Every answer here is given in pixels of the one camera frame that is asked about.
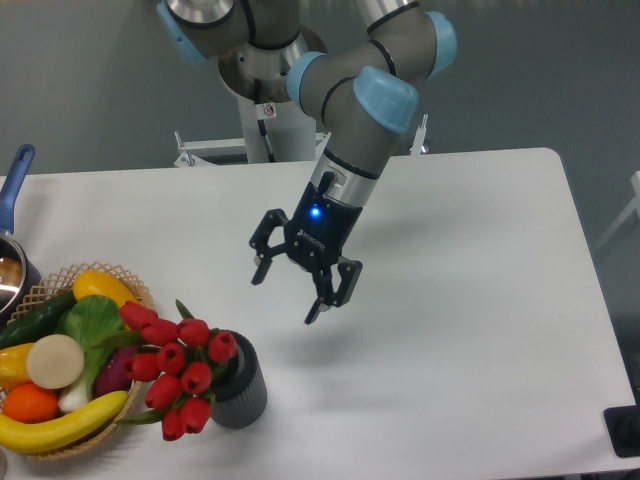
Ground green bok choy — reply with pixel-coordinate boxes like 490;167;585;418
55;295;124;414

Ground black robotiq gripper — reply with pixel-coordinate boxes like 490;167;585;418
249;182;363;325

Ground black device at edge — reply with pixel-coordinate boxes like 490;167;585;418
603;405;639;458

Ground beige round disc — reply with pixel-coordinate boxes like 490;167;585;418
26;334;85;390

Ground orange fruit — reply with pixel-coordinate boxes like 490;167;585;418
2;383;58;424

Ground yellow bell pepper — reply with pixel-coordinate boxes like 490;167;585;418
0;343;34;392

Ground yellow banana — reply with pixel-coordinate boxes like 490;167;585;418
1;390;129;454

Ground green cucumber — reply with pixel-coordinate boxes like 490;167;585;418
1;291;76;349

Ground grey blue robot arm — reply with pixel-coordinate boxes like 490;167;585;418
156;1;457;322

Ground purple sweet potato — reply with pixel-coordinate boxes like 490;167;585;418
94;346;136;397

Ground red tulip bouquet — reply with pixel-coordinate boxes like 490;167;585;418
99;300;240;441

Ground woven wicker basket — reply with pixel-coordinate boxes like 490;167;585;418
1;262;153;458

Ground dark grey ribbed vase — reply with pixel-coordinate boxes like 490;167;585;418
211;331;268;430

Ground blue handled saucepan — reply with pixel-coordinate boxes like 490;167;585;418
1;144;41;327

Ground white furniture piece right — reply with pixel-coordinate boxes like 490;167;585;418
596;171;639;251

